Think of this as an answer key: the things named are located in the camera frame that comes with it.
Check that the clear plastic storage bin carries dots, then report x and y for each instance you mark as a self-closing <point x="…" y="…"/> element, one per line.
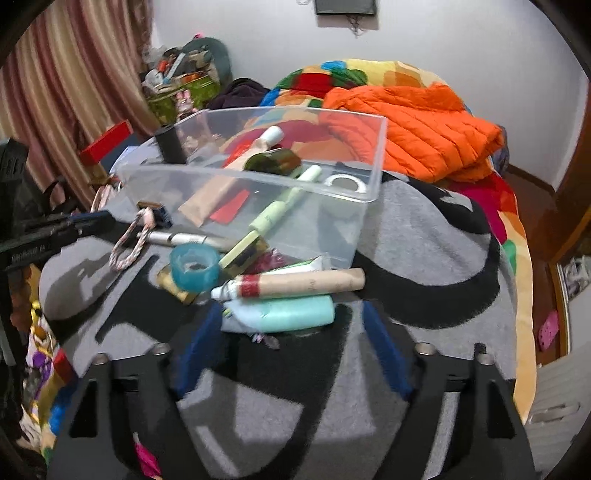
<point x="325" y="221"/>

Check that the mint green tube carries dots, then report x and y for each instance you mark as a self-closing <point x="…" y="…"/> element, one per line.
<point x="277" y="315"/>

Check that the white plastic drawer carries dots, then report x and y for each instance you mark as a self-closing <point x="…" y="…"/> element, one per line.
<point x="561" y="406"/>

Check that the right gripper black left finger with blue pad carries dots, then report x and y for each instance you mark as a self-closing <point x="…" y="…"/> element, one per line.
<point x="125" y="403"/>

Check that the teal tape roll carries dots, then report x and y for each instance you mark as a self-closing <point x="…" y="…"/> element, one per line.
<point x="195" y="267"/>

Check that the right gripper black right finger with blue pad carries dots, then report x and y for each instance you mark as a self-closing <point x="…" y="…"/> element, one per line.
<point x="488" y="441"/>

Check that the black cylinder speaker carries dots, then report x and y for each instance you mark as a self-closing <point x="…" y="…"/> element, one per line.
<point x="169" y="145"/>

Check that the olive white small box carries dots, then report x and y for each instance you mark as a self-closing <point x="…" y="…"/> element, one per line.
<point x="243" y="254"/>

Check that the red box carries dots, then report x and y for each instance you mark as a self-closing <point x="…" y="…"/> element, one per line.
<point x="106" y="143"/>

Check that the beige tube red band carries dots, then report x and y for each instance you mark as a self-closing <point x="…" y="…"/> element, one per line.
<point x="287" y="285"/>

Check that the gold sponge block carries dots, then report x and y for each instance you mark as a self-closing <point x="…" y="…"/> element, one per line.
<point x="165" y="281"/>

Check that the green glass bottle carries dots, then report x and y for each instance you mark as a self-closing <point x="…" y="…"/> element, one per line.
<point x="279" y="161"/>

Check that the blue max box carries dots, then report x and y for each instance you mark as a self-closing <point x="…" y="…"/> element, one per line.
<point x="162" y="219"/>

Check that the white tape roll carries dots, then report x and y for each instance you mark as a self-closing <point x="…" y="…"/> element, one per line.
<point x="346" y="182"/>

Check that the colourful patchwork quilt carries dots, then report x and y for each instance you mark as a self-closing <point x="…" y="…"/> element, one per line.
<point x="508" y="221"/>

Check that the dark purple cloth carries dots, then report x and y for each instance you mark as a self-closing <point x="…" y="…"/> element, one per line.
<point x="241" y="92"/>

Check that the bunny figurine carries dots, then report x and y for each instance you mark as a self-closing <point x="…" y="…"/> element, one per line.
<point x="184" y="105"/>

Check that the silver metal tube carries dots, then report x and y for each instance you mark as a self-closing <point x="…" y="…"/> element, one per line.
<point x="173" y="239"/>

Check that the green cluttered basket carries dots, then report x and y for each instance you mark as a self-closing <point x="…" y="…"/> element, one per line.
<point x="202" y="66"/>

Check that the grey black blanket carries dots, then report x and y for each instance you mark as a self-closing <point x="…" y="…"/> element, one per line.
<point x="390" y="360"/>

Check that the pink slipper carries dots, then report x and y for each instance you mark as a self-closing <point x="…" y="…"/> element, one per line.
<point x="548" y="331"/>

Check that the red paper packet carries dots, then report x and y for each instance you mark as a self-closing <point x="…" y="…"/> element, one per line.
<point x="236" y="198"/>

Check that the pink hair clip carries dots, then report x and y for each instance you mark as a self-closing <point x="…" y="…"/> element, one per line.
<point x="269" y="260"/>

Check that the striped red curtain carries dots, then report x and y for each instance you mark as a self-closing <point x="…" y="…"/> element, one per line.
<point x="72" y="74"/>

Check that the orange puffer jacket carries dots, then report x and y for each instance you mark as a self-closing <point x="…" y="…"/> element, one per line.
<point x="430" y="135"/>

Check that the pale green cylinder tube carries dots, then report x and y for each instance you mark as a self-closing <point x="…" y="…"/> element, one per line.
<point x="273" y="213"/>

